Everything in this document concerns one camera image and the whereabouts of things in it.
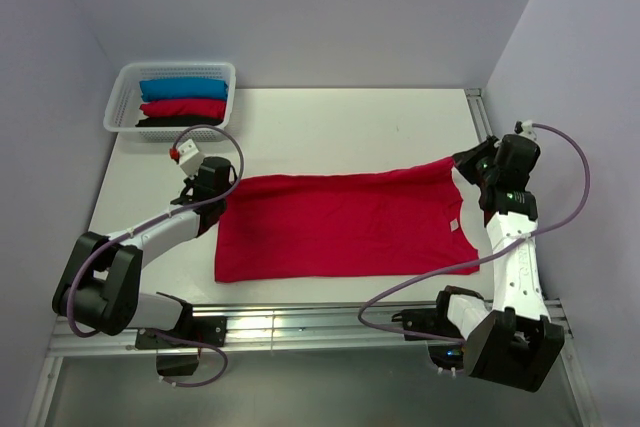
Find red t shirt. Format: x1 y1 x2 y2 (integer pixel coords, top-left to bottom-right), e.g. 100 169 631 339
214 157 479 284
140 98 227 119

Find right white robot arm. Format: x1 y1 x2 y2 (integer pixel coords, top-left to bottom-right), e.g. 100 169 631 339
432 134 565 392

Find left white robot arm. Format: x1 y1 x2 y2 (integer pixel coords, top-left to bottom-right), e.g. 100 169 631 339
52 157 244 346

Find rolled red t shirt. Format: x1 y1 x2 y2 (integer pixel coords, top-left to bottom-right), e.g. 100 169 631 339
140 98 227 119

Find rolled black t shirt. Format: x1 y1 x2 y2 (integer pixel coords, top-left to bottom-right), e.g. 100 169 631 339
136 115 223 128

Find rolled blue t shirt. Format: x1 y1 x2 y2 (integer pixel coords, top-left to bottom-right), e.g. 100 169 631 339
139 77 228 102

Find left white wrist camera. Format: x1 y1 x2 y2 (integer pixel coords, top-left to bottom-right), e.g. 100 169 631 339
169 139 204 177

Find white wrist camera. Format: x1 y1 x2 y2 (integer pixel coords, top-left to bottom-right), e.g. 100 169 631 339
514 120 537 141
169 139 204 177

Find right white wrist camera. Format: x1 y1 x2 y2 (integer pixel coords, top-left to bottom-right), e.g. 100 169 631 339
514 120 537 141

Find aluminium side rail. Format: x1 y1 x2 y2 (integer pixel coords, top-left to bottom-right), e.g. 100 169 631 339
464 87 544 301

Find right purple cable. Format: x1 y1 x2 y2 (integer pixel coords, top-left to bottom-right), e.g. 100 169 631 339
357 122 592 348

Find purple cable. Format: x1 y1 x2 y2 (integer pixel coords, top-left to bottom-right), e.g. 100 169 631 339
67 125 245 389
357 122 592 348

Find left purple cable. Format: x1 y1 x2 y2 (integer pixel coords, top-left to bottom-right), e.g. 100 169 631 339
67 125 245 389

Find aluminium front rail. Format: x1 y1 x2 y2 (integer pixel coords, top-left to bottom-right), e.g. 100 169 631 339
49 299 574 356

